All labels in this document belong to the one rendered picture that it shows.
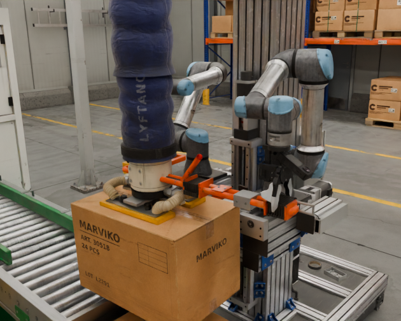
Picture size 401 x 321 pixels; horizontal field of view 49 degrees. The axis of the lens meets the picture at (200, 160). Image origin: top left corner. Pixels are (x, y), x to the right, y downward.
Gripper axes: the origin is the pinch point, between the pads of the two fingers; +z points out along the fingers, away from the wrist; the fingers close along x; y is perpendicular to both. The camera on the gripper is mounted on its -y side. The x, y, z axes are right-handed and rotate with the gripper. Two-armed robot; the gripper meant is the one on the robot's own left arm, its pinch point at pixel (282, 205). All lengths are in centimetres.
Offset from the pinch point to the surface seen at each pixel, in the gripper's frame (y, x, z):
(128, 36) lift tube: 56, 12, -54
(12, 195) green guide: 239, -31, 59
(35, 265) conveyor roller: 143, 10, 67
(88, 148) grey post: 346, -180, 71
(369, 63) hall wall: 257, -855, 9
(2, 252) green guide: 157, 20, 59
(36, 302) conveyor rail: 103, 33, 61
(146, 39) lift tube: 51, 8, -53
